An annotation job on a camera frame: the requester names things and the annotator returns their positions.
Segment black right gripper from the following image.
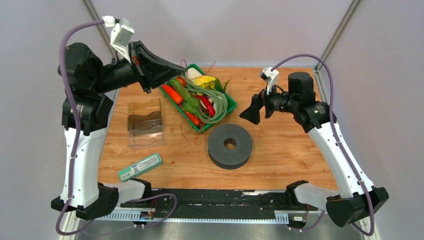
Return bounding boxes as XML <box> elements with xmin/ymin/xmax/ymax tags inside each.
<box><xmin>239</xmin><ymin>79</ymin><xmax>298</xmax><ymax>125</ymax></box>

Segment red toy chili pepper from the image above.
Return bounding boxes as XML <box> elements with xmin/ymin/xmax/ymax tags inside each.
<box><xmin>194</xmin><ymin>95</ymin><xmax>216</xmax><ymax>117</ymax></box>

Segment white slotted cable duct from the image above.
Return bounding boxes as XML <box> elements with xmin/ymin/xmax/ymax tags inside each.
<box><xmin>96</xmin><ymin>211</ymin><xmax>290</xmax><ymax>224</ymax></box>

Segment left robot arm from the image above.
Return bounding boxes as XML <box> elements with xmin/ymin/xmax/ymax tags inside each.
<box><xmin>51</xmin><ymin>41</ymin><xmax>184</xmax><ymax>221</ymax></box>

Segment teal cardboard box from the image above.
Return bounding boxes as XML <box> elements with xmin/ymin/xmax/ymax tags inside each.
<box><xmin>118</xmin><ymin>153</ymin><xmax>163</xmax><ymax>182</ymax></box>

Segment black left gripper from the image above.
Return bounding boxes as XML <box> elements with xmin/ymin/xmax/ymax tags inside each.
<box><xmin>90</xmin><ymin>40</ymin><xmax>184</xmax><ymax>94</ymax></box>

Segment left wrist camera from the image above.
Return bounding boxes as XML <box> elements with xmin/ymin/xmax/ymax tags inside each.
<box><xmin>101</xmin><ymin>15</ymin><xmax>135</xmax><ymax>63</ymax></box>

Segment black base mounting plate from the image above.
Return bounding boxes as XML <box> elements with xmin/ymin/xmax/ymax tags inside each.
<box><xmin>120</xmin><ymin>188</ymin><xmax>316</xmax><ymax>220</ymax></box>

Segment grey perforated cable spool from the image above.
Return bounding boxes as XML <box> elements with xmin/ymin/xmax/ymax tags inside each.
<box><xmin>207</xmin><ymin>123</ymin><xmax>253</xmax><ymax>170</ymax></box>

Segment green plastic tray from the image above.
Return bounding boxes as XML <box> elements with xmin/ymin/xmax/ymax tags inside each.
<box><xmin>159</xmin><ymin>64</ymin><xmax>237</xmax><ymax>133</ymax></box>

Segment yellow toy flower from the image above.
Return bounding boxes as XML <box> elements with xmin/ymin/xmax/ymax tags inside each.
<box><xmin>192</xmin><ymin>75</ymin><xmax>216</xmax><ymax>90</ymax></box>

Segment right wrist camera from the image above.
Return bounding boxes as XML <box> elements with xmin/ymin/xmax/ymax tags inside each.
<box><xmin>259</xmin><ymin>67</ymin><xmax>280</xmax><ymax>95</ymax></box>

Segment clear plastic container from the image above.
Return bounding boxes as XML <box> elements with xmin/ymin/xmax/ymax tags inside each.
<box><xmin>127</xmin><ymin>98</ymin><xmax>165</xmax><ymax>151</ymax></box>

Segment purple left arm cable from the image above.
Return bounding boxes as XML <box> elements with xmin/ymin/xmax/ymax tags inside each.
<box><xmin>54</xmin><ymin>19</ymin><xmax>178</xmax><ymax>237</ymax></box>

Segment green toy long beans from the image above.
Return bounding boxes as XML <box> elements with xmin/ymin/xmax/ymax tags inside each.
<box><xmin>182</xmin><ymin>77</ymin><xmax>229</xmax><ymax>125</ymax></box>

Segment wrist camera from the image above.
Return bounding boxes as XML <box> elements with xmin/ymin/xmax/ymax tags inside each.
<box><xmin>259</xmin><ymin>67</ymin><xmax>280</xmax><ymax>95</ymax></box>
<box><xmin>101</xmin><ymin>15</ymin><xmax>135</xmax><ymax>63</ymax></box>

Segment white toy cabbage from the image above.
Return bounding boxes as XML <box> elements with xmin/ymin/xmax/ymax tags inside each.
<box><xmin>185</xmin><ymin>67</ymin><xmax>203</xmax><ymax>82</ymax></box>

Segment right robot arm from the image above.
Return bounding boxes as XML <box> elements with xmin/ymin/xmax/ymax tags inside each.
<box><xmin>240</xmin><ymin>69</ymin><xmax>389</xmax><ymax>227</ymax></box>

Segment small orange toy carrot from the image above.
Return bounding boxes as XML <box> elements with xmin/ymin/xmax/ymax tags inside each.
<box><xmin>184</xmin><ymin>111</ymin><xmax>201</xmax><ymax>127</ymax></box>

